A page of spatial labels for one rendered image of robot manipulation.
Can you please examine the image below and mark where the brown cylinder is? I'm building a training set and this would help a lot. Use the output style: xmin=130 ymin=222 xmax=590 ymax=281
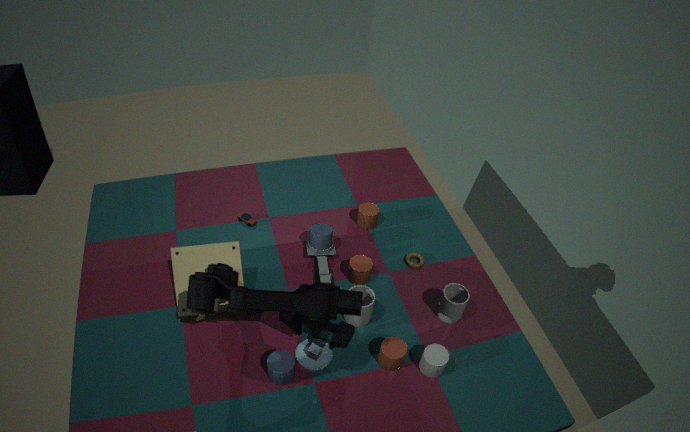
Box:
xmin=357 ymin=202 xmax=379 ymax=230
xmin=378 ymin=336 xmax=407 ymax=371
xmin=348 ymin=255 xmax=373 ymax=285

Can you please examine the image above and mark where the small brown ring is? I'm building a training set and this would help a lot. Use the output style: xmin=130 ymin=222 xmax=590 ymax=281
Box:
xmin=405 ymin=253 xmax=424 ymax=269

